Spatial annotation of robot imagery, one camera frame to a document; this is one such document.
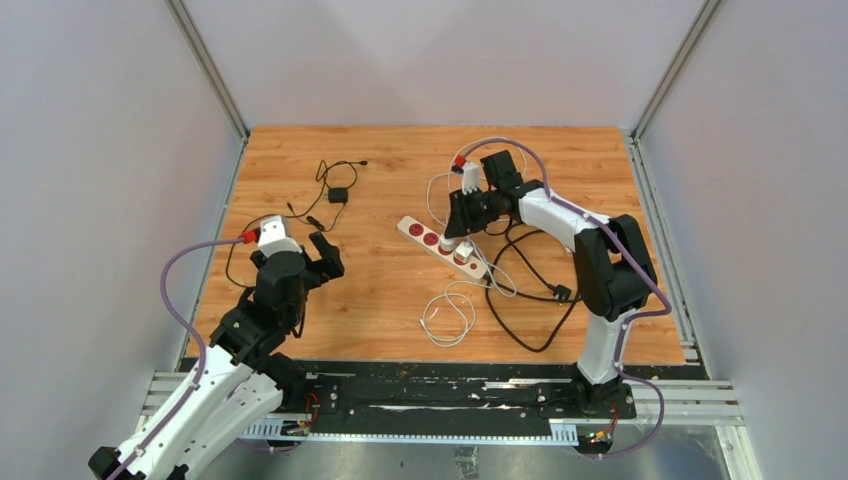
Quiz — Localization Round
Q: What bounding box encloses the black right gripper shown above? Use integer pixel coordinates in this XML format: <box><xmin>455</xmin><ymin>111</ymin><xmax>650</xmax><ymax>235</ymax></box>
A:
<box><xmin>445</xmin><ymin>186</ymin><xmax>501</xmax><ymax>240</ymax></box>

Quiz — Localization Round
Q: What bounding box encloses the white round plug adapter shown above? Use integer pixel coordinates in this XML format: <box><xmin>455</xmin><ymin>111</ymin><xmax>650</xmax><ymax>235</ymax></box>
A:
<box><xmin>438</xmin><ymin>230</ymin><xmax>460</xmax><ymax>254</ymax></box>

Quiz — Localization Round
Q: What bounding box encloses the white square charger with sticker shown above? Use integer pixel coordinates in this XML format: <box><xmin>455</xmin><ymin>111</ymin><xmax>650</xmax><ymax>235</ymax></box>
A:
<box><xmin>453</xmin><ymin>240</ymin><xmax>475</xmax><ymax>264</ymax></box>

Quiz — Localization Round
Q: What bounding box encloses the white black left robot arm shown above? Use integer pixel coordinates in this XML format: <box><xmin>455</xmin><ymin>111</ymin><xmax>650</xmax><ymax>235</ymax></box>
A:
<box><xmin>88</xmin><ymin>219</ymin><xmax>345</xmax><ymax>479</ymax></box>

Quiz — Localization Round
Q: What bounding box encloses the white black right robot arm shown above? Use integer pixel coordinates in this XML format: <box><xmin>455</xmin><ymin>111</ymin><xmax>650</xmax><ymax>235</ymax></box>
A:
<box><xmin>439</xmin><ymin>151</ymin><xmax>660</xmax><ymax>418</ymax></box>

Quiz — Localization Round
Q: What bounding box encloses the white red power strip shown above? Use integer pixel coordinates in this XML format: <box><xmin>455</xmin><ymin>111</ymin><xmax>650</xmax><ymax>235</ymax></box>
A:
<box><xmin>396</xmin><ymin>216</ymin><xmax>486</xmax><ymax>284</ymax></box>

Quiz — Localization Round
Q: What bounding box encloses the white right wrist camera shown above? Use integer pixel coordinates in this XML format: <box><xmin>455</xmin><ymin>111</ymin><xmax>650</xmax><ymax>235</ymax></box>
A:
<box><xmin>461</xmin><ymin>162</ymin><xmax>481</xmax><ymax>195</ymax></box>

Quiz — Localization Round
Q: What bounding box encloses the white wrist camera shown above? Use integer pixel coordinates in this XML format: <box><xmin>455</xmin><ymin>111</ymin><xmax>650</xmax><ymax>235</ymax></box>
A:
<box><xmin>257</xmin><ymin>215</ymin><xmax>302</xmax><ymax>257</ymax></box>
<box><xmin>461</xmin><ymin>162</ymin><xmax>481</xmax><ymax>195</ymax></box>

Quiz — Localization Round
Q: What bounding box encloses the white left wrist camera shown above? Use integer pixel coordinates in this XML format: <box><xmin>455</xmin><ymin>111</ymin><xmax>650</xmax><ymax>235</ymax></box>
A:
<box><xmin>257</xmin><ymin>215</ymin><xmax>302</xmax><ymax>257</ymax></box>

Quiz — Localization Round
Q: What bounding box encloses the white round adapter cable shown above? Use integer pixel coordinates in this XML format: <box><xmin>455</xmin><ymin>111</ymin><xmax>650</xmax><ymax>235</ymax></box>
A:
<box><xmin>425</xmin><ymin>135</ymin><xmax>531</xmax><ymax>297</ymax></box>

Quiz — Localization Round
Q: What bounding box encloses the small black adapter with cable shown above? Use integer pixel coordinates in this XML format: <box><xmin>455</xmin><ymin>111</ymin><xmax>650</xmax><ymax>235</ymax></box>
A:
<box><xmin>286</xmin><ymin>160</ymin><xmax>369</xmax><ymax>232</ymax></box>

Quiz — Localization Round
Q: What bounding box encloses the black power strip cord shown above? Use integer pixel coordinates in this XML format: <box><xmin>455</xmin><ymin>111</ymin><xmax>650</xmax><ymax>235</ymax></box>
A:
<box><xmin>480</xmin><ymin>218</ymin><xmax>584</xmax><ymax>354</ymax></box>

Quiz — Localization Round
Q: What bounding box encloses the black mounting base plate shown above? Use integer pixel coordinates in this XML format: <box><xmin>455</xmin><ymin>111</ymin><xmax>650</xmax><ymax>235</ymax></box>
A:
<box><xmin>275</xmin><ymin>360</ymin><xmax>636</xmax><ymax>437</ymax></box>

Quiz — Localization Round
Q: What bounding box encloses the aluminium frame rail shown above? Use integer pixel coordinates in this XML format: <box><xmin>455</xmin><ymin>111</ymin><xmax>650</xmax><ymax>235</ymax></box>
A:
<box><xmin>622</xmin><ymin>129</ymin><xmax>744</xmax><ymax>428</ymax></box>

